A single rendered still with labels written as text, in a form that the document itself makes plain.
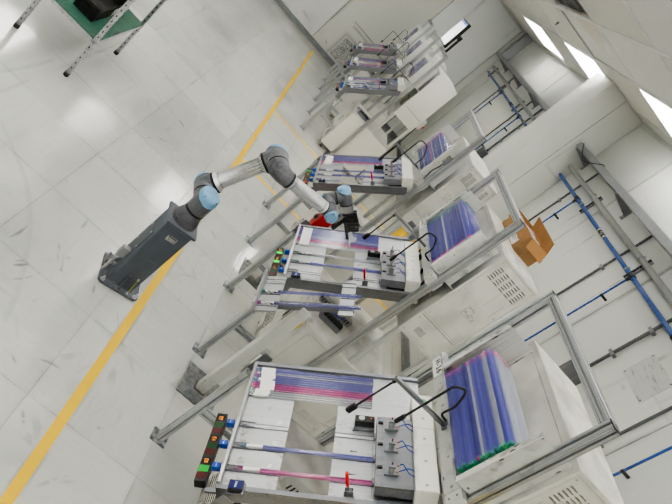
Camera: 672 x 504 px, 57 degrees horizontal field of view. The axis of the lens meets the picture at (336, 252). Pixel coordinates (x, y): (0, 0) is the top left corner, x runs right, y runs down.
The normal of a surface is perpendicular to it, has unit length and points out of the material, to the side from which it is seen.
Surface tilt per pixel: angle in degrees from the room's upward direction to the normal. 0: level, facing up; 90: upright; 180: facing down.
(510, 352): 90
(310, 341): 90
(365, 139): 90
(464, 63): 90
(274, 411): 44
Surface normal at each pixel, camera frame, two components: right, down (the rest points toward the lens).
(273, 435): 0.07, -0.89
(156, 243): 0.11, 0.63
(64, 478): 0.74, -0.57
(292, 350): -0.08, 0.46
